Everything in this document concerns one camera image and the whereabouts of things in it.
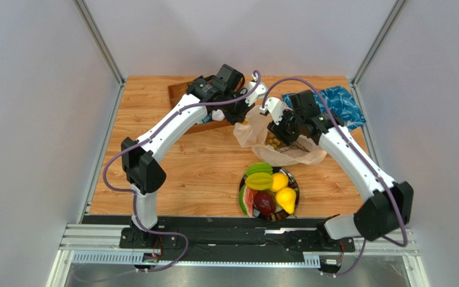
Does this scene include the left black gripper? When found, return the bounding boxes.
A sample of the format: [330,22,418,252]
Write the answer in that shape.
[222,89,256,127]

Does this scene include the translucent white plastic bag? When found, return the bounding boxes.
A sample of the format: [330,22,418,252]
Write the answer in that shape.
[233,106,327,166]

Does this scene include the brown fake grapes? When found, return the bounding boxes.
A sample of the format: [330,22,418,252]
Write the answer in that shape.
[265,132,309,152]

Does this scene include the yellow fake lemon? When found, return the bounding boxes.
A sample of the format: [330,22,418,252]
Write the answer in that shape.
[270,172,289,193]

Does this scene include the yellow fake banana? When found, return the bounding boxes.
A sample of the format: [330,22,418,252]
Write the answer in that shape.
[245,172,273,191]

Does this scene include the yellow fake pear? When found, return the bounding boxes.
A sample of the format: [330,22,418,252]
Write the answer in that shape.
[275,187,296,215]

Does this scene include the fake watermelon slice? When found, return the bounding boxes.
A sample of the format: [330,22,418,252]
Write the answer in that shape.
[238,184,258,217]

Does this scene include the dark red fake apple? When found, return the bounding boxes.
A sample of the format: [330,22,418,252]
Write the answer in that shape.
[253,191,277,216]

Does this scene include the green fake starfruit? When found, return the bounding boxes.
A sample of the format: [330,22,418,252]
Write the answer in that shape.
[245,162,273,176]

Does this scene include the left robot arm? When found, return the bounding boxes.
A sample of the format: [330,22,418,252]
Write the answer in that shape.
[120,65,267,249]

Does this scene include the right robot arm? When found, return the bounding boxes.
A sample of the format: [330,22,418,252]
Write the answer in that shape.
[260,90,414,249]

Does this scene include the teal white sock bundle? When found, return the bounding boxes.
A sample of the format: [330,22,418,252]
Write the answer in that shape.
[199,109,225,124]

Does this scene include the blue patterned cloth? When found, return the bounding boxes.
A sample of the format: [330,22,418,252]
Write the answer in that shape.
[304,86,366,131]

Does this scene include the brown wooden organizer tray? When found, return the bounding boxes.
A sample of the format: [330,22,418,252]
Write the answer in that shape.
[167,80,231,135]

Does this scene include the black rimmed beige plate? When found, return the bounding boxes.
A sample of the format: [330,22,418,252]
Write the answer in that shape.
[239,167,299,222]

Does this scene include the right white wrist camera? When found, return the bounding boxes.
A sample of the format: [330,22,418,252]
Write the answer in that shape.
[259,97,287,126]

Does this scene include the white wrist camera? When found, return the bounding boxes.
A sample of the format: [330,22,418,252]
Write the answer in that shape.
[244,81,268,106]
[259,97,287,126]

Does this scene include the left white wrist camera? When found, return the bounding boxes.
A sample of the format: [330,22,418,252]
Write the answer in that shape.
[244,81,268,106]

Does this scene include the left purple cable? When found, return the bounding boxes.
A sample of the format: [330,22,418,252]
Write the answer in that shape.
[102,70,262,274]

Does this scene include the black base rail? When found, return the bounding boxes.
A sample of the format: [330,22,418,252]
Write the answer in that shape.
[81,215,397,268]

